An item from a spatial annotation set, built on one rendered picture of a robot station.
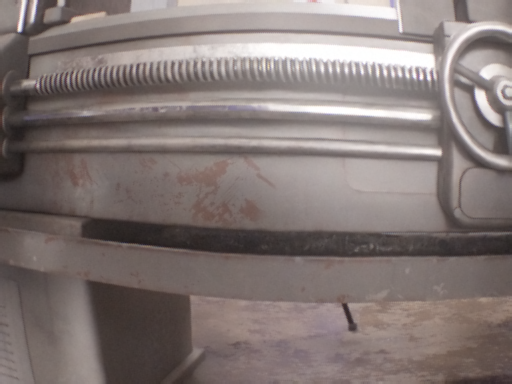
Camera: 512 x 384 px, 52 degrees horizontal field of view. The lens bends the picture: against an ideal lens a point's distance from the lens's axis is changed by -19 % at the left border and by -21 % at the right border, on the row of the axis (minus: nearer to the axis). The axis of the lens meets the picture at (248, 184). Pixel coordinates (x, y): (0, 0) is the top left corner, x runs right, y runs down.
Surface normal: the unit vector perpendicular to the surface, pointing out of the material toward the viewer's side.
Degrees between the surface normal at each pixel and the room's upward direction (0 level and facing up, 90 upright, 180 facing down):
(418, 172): 90
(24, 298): 90
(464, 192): 90
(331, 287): 90
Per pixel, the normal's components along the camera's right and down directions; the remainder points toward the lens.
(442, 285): -0.22, 0.07
